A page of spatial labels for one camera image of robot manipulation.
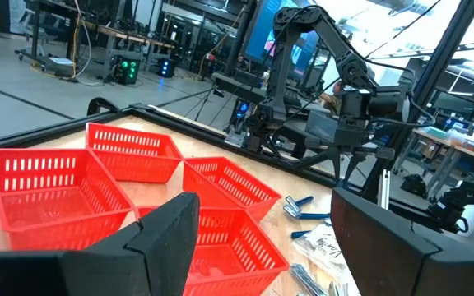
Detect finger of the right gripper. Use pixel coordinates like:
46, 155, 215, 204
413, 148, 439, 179
328, 151, 344, 184
342, 152, 369, 191

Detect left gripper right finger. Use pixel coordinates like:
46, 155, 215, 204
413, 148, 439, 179
330, 187, 474, 296

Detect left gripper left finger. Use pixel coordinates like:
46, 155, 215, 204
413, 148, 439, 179
0, 192, 201, 296

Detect clear vanity pack bag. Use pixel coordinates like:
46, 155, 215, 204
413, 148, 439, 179
290, 223, 347, 284

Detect person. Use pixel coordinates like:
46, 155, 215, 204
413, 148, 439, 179
318, 80, 347, 118

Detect red slotted plastic basket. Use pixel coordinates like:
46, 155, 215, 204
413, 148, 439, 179
182, 156, 283, 223
0, 147, 136, 252
134, 204, 290, 296
85, 122, 184, 184

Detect black mechanical fixture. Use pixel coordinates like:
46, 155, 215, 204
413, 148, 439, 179
425, 172, 474, 234

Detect wooden workbench grey legs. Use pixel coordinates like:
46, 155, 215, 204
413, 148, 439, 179
393, 127, 474, 198

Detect computer tower blue lights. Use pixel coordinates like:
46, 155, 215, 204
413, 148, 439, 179
232, 98, 253, 124
156, 57, 177, 79

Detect black office desk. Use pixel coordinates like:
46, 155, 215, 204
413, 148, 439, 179
210, 72, 345, 108

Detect black tripod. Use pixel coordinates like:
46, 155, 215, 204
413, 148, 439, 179
182, 84, 238, 124

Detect large blue display screen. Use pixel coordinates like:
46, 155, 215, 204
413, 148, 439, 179
243, 0, 324, 73

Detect computer tower green lights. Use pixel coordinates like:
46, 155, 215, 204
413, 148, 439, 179
111, 54, 142, 86

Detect wooden workbench black legs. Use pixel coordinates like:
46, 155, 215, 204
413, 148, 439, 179
14, 0, 179, 81

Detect black aluminium rig frame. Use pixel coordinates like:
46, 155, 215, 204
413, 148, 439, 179
0, 0, 474, 210

